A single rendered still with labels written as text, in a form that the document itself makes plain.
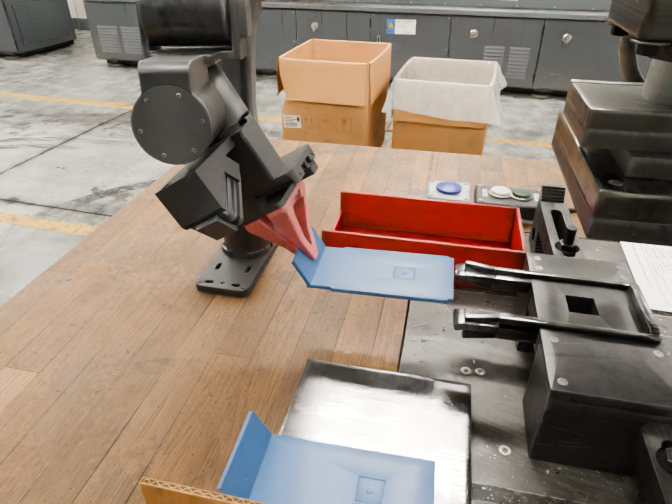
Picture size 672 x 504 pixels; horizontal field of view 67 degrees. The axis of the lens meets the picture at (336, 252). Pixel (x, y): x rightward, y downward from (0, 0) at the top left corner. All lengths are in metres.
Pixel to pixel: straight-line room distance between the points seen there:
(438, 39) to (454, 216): 4.25
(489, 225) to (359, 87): 2.00
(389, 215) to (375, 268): 0.24
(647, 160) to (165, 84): 0.33
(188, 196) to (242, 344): 0.22
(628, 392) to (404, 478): 0.18
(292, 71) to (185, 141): 2.40
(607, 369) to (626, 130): 0.19
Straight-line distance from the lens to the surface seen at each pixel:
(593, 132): 0.39
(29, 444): 0.55
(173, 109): 0.39
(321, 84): 2.73
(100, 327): 0.64
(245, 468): 0.43
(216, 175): 0.41
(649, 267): 0.80
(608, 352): 0.49
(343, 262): 0.53
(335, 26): 5.11
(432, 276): 0.51
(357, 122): 2.75
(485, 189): 0.85
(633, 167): 0.40
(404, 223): 0.75
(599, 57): 5.02
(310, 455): 0.44
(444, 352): 0.57
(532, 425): 0.49
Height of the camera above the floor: 1.28
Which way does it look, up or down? 32 degrees down
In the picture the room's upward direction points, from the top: straight up
